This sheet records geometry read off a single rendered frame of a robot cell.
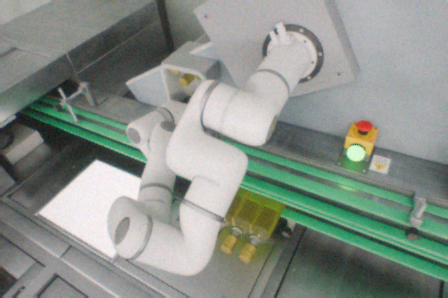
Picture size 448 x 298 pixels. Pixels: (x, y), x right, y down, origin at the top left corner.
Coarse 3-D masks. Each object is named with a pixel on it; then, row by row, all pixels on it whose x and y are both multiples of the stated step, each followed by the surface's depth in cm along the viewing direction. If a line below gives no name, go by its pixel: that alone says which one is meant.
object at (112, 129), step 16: (48, 112) 141; (64, 112) 140; (80, 112) 138; (96, 128) 129; (112, 128) 128; (128, 144) 121; (256, 192) 98; (304, 208) 91; (352, 224) 86; (384, 240) 82; (432, 256) 77
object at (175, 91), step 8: (168, 64) 100; (160, 72) 103; (168, 72) 105; (184, 72) 108; (192, 72) 96; (200, 72) 95; (168, 80) 106; (176, 80) 109; (168, 88) 107; (176, 88) 111; (184, 88) 113; (192, 88) 111; (168, 96) 109; (176, 96) 112; (184, 96) 116; (208, 128) 110
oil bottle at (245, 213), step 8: (248, 192) 99; (248, 200) 97; (256, 200) 97; (240, 208) 95; (248, 208) 95; (256, 208) 95; (232, 216) 94; (240, 216) 93; (248, 216) 93; (232, 224) 93; (240, 224) 92; (248, 224) 92; (248, 232) 94
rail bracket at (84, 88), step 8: (80, 88) 130; (88, 88) 131; (64, 96) 124; (72, 96) 127; (88, 96) 134; (104, 96) 141; (56, 104) 123; (64, 104) 125; (96, 104) 137; (72, 112) 129; (80, 120) 133
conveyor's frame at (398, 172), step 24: (48, 96) 150; (96, 96) 143; (120, 96) 141; (120, 120) 130; (264, 144) 96; (288, 144) 95; (312, 144) 94; (336, 144) 92; (336, 168) 87; (384, 168) 84; (408, 168) 83; (432, 168) 83; (408, 192) 79; (432, 192) 77
